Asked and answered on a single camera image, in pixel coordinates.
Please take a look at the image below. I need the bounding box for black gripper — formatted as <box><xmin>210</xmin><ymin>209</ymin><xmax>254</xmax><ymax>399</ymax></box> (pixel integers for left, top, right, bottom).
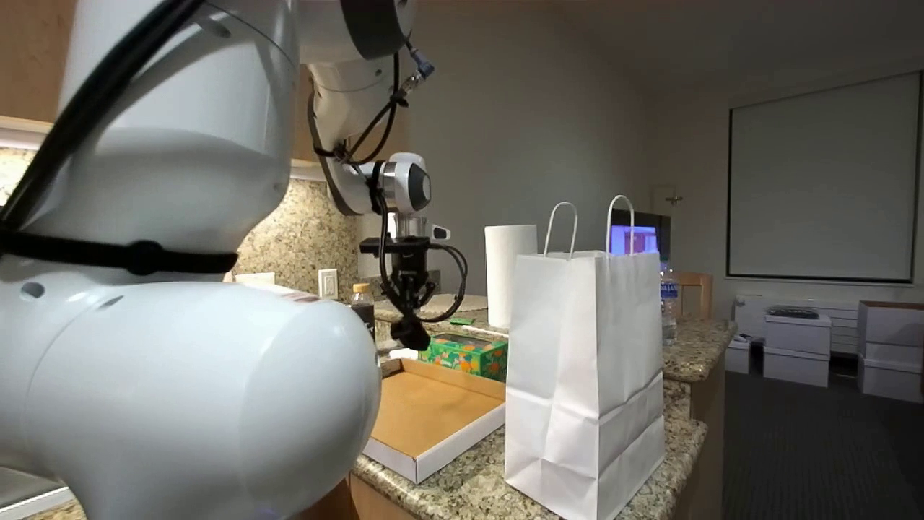
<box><xmin>380</xmin><ymin>251</ymin><xmax>433</xmax><ymax>323</ymax></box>

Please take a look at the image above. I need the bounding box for green patterned tissue box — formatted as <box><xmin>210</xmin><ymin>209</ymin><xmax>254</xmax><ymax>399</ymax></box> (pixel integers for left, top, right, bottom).
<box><xmin>422</xmin><ymin>336</ymin><xmax>511</xmax><ymax>384</ymax></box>

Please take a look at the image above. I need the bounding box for white paper bag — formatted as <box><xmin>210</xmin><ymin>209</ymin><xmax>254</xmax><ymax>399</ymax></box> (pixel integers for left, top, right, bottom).
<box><xmin>501</xmin><ymin>190</ymin><xmax>669</xmax><ymax>520</ymax></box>

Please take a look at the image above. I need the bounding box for small white box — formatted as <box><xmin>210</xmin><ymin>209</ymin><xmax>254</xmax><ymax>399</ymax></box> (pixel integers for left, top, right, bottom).
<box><xmin>722</xmin><ymin>330</ymin><xmax>755</xmax><ymax>375</ymax></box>

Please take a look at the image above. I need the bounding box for white box with dark lid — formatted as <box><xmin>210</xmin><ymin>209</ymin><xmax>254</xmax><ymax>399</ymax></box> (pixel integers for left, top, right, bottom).
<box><xmin>761</xmin><ymin>303</ymin><xmax>833</xmax><ymax>389</ymax></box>

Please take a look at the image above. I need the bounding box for large white storage box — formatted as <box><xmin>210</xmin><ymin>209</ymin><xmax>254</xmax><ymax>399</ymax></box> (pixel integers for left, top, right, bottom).
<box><xmin>858</xmin><ymin>298</ymin><xmax>924</xmax><ymax>404</ymax></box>

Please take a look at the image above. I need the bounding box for dark sauce bottle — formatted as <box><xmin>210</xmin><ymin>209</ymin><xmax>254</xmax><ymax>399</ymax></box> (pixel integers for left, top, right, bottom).
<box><xmin>347</xmin><ymin>280</ymin><xmax>378</xmax><ymax>342</ymax></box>

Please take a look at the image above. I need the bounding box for white paper towel roll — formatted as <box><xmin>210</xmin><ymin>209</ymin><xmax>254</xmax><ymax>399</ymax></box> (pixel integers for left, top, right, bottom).
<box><xmin>481</xmin><ymin>222</ymin><xmax>539</xmax><ymax>332</ymax></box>

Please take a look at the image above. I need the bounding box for wooden counter cabinet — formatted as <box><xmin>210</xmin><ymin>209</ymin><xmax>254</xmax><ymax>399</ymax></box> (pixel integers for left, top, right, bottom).
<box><xmin>306</xmin><ymin>473</ymin><xmax>415</xmax><ymax>520</ymax></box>

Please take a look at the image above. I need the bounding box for glowing blue display screen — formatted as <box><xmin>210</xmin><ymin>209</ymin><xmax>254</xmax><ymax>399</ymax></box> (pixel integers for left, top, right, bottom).
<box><xmin>609</xmin><ymin>212</ymin><xmax>672</xmax><ymax>261</ymax></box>

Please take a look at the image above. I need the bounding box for blue labelled water bottle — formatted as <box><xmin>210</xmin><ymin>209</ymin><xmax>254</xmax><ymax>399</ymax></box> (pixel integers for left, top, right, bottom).
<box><xmin>661</xmin><ymin>277</ymin><xmax>682</xmax><ymax>342</ymax></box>

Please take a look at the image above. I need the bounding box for wooden dining chair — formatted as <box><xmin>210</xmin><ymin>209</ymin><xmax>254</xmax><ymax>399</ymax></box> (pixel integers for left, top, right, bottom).
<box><xmin>674</xmin><ymin>268</ymin><xmax>716</xmax><ymax>326</ymax></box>

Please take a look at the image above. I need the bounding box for white projection screen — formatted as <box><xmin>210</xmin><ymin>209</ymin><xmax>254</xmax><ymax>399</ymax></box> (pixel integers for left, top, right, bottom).
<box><xmin>725</xmin><ymin>70</ymin><xmax>924</xmax><ymax>287</ymax></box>

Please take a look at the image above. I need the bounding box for thin black camera cable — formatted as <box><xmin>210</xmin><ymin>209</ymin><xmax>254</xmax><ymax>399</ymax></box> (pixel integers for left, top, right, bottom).
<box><xmin>306</xmin><ymin>38</ymin><xmax>471</xmax><ymax>326</ymax></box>

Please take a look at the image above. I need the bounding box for thick black cable bundle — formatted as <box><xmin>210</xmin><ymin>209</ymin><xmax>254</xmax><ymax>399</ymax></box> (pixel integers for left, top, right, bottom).
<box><xmin>0</xmin><ymin>0</ymin><xmax>210</xmax><ymax>235</ymax></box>

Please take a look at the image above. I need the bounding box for wooden wall cabinet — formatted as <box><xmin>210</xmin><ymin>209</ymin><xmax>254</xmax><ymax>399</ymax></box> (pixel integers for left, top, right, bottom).
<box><xmin>0</xmin><ymin>0</ymin><xmax>327</xmax><ymax>164</ymax></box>

